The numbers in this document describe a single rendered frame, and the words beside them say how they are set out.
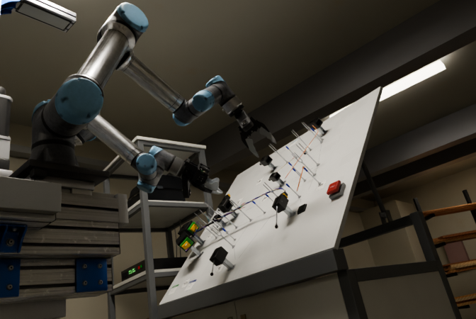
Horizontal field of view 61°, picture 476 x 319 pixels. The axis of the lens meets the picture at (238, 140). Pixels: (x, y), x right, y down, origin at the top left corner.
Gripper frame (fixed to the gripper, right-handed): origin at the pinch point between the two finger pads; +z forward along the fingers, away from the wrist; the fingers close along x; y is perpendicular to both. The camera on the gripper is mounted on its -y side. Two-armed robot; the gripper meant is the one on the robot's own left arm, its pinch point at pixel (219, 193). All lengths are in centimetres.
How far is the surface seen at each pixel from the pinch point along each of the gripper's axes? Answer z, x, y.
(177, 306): 10, -10, -57
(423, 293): 75, -42, 22
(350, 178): 35, -23, 41
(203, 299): 14.8, -21.0, -38.1
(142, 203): -27, 43, -50
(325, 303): 38, -56, 11
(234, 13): -31, 133, 60
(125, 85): -82, 166, -36
